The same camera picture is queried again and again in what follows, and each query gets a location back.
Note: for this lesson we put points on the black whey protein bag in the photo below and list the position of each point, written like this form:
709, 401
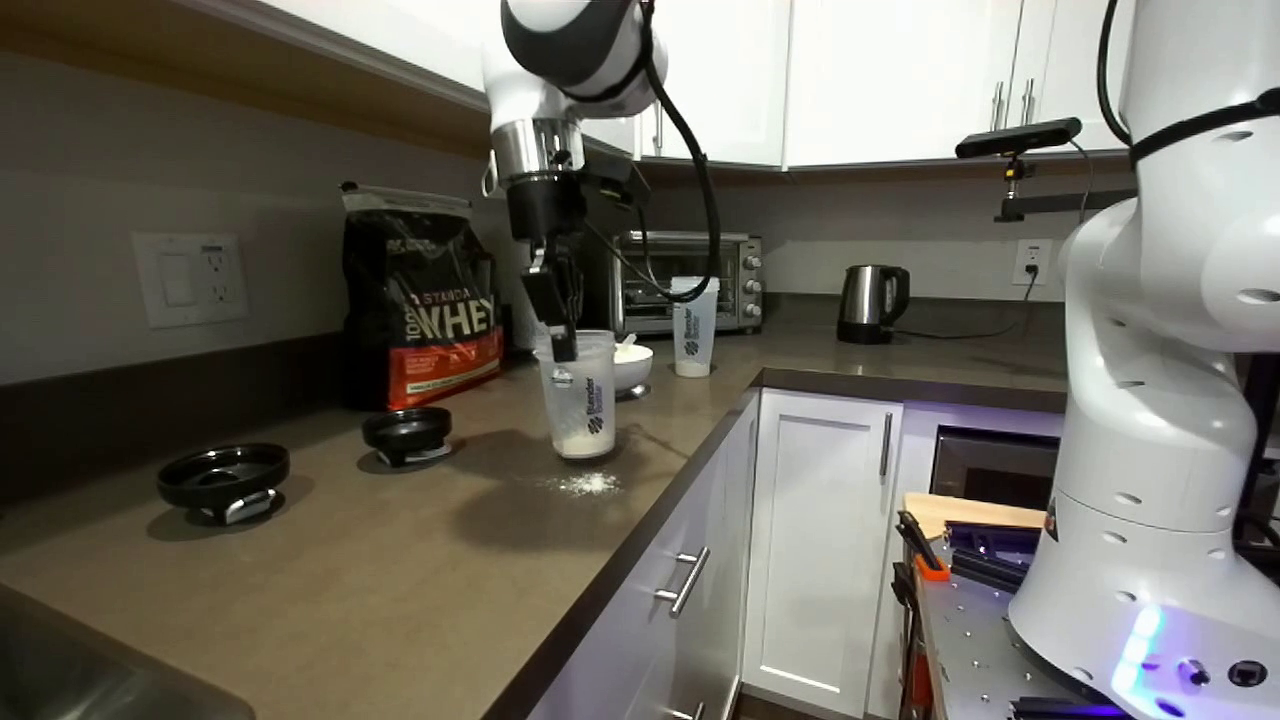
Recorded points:
420, 299

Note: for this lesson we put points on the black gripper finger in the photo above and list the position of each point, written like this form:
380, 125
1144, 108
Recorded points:
570, 299
541, 299

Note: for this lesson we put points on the toaster oven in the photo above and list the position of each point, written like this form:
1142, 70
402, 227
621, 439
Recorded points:
675, 263

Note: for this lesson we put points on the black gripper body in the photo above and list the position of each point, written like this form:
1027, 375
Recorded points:
551, 217

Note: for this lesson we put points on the clear shaker bottle with powder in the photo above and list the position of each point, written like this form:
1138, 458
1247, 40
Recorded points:
582, 393

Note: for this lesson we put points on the silver electric kettle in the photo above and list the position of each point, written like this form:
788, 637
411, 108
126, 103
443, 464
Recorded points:
873, 301

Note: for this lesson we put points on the large clear shaker bottle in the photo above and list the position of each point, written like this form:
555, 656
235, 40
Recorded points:
693, 321

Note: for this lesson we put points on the black camera on stand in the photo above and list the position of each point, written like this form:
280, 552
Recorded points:
1017, 155

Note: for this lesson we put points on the steel kitchen sink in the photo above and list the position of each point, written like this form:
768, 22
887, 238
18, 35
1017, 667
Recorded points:
65, 668

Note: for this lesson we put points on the black shaker lid with ring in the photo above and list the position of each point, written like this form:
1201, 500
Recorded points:
227, 486

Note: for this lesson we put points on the white wall outlet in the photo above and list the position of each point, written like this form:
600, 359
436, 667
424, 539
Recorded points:
191, 277

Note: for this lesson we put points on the white bowl of powder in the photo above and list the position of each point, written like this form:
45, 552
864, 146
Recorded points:
633, 365

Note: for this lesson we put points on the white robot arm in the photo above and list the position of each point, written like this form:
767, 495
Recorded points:
551, 70

